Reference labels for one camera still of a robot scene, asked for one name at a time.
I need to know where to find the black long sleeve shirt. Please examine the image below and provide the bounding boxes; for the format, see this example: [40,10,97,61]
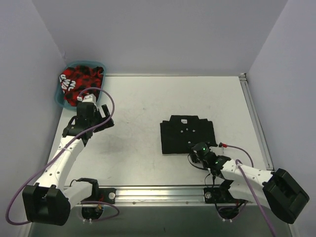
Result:
[160,115,218,155]

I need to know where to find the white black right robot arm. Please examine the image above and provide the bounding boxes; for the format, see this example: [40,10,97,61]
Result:
[189,142,310,224]

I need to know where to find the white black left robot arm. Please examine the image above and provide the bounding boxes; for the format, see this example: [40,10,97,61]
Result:
[22,102,114,226]

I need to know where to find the teal plastic basket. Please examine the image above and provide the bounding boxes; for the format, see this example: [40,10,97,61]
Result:
[55,60,106,110]

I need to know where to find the red black plaid shirt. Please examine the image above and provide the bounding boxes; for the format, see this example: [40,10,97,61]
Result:
[59,65,104,107]

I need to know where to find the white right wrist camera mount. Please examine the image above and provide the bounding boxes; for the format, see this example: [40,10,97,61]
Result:
[209,143,228,153]

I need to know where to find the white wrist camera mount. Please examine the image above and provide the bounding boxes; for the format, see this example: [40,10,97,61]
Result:
[77,94,96,104]
[209,143,228,153]

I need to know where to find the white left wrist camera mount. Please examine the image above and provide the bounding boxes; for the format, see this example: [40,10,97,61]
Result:
[77,94,96,104]

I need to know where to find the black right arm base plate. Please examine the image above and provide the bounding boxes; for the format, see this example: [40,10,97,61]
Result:
[203,186,239,204]

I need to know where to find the aluminium front rail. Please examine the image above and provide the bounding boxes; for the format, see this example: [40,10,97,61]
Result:
[61,183,270,208]

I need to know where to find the aluminium rail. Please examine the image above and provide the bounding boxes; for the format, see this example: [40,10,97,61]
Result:
[238,73,274,170]
[61,183,270,208]

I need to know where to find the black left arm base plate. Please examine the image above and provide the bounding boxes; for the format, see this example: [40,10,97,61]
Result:
[91,188,117,204]

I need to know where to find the aluminium right side rail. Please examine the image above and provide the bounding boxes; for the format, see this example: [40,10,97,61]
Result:
[238,73,274,170]

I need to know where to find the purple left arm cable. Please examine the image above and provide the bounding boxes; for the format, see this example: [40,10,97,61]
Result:
[5,88,120,226]

